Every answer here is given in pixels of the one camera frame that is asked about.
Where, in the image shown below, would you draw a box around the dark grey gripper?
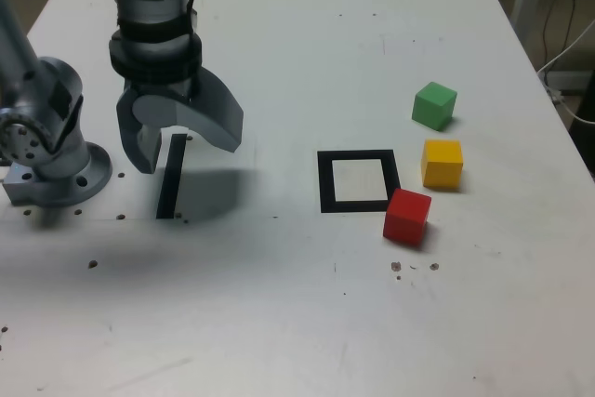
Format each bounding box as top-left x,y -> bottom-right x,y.
115,65 -> 245,176

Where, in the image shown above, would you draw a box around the red cube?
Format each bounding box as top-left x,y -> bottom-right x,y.
382,188 -> 433,245

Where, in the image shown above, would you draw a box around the green cube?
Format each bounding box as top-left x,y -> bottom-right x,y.
411,81 -> 458,132

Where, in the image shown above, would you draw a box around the yellow cube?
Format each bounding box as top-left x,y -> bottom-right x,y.
420,139 -> 465,191

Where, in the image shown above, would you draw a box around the black tape square outline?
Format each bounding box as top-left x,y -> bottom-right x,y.
316,149 -> 402,215

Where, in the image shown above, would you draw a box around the black tape strip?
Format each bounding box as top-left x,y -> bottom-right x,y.
155,133 -> 188,220

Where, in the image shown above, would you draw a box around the white power strip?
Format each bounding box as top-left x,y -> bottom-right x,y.
538,70 -> 595,91

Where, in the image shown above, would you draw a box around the white cable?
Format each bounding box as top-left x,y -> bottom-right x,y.
536,18 -> 595,125

